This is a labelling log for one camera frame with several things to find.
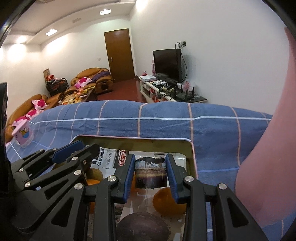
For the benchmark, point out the ceiling light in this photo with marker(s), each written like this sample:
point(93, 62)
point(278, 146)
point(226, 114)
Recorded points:
point(51, 32)
point(104, 11)

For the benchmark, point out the brown leather armchair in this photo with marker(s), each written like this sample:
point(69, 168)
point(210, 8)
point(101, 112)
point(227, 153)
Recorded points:
point(104, 84)

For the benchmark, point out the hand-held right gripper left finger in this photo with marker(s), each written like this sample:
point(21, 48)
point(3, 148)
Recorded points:
point(129, 178)

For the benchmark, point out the blue checked blanket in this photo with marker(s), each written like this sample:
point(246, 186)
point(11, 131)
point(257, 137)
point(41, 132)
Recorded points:
point(161, 125)

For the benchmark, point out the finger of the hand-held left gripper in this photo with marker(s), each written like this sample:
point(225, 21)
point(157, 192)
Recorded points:
point(76, 165)
point(67, 150)

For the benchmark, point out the large orange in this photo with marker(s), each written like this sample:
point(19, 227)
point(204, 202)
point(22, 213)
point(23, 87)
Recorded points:
point(168, 201)
point(92, 182)

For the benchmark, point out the black storage rack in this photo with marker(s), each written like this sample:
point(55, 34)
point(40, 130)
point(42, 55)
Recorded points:
point(56, 84)

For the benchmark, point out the dark passion fruit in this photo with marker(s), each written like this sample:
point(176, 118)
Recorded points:
point(142, 227)

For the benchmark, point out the pink plastic cup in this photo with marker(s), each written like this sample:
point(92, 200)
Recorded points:
point(23, 135)

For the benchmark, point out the brown leather sofa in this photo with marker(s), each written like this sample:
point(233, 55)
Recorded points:
point(25, 103)

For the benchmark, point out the pink smooth object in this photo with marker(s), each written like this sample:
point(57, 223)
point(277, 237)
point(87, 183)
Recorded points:
point(266, 162)

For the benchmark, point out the green lime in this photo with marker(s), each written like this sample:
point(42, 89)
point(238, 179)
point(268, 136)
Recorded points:
point(95, 173)

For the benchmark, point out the black television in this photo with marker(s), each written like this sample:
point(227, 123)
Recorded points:
point(167, 63)

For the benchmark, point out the printed paper sheet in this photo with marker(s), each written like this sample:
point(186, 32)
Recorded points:
point(108, 162)

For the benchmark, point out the black router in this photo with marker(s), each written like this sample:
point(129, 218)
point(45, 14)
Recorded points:
point(187, 95)

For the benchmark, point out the white television stand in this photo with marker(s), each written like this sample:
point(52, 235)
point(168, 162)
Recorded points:
point(150, 89)

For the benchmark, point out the wall socket with plugs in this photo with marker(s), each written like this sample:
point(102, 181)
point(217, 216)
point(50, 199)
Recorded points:
point(181, 43)

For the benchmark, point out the pink floral cushion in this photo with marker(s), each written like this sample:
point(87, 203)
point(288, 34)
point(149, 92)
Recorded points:
point(83, 81)
point(19, 121)
point(39, 104)
point(31, 114)

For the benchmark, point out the pink tin box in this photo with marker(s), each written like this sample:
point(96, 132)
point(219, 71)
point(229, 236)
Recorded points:
point(138, 142)

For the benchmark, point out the brown wooden door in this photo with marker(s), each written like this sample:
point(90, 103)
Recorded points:
point(119, 55)

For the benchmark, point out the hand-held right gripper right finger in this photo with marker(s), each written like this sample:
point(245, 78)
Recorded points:
point(171, 178)

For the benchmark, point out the cluttered coffee table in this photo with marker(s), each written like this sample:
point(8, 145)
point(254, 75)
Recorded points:
point(77, 97)

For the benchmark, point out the white set-top box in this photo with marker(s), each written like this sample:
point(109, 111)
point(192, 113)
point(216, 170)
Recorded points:
point(148, 77)

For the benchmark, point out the purple throw blanket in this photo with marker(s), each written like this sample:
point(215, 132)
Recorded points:
point(101, 75)

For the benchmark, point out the pink carton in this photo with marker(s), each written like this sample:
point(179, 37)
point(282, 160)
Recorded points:
point(153, 67)

